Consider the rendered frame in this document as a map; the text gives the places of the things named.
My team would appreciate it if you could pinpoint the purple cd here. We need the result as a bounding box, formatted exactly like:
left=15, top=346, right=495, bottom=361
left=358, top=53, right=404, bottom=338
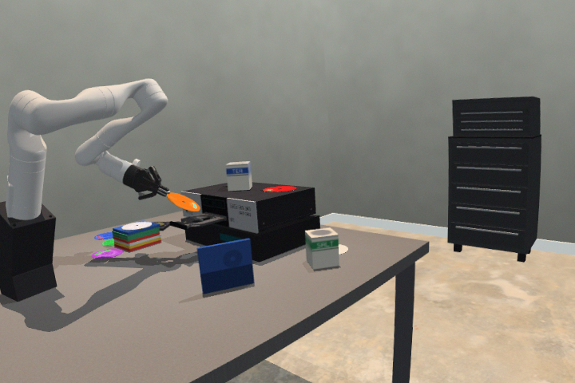
left=91, top=248, right=123, bottom=259

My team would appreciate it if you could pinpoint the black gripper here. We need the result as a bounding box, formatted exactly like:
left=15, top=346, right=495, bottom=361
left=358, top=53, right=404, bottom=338
left=123, top=164, right=170, bottom=199

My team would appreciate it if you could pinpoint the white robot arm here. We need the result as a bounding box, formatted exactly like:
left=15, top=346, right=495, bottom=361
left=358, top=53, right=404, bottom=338
left=6, top=79, right=168, bottom=220

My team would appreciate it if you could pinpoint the blue cd with orange label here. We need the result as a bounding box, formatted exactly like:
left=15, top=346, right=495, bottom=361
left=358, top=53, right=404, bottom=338
left=94, top=232, right=113, bottom=239

